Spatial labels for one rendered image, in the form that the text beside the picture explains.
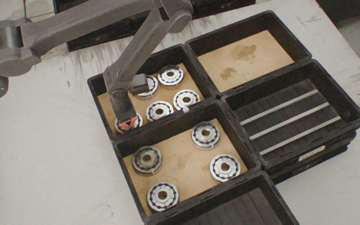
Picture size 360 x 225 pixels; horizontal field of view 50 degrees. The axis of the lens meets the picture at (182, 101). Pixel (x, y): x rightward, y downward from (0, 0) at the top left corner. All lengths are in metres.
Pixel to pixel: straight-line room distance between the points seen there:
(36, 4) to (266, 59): 2.27
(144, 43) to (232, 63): 0.68
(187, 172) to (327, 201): 0.50
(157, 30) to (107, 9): 0.16
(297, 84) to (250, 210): 0.54
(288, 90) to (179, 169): 0.52
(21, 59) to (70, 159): 0.77
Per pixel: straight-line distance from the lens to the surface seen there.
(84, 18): 0.85
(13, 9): 3.49
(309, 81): 1.57
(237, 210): 1.28
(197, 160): 1.35
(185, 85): 1.52
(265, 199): 1.31
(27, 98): 1.83
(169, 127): 1.34
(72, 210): 1.50
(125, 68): 1.07
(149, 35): 0.95
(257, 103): 1.48
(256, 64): 1.59
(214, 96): 1.36
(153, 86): 1.50
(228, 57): 1.61
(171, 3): 0.84
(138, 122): 1.39
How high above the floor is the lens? 2.04
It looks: 55 degrees down
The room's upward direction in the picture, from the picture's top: 6 degrees counter-clockwise
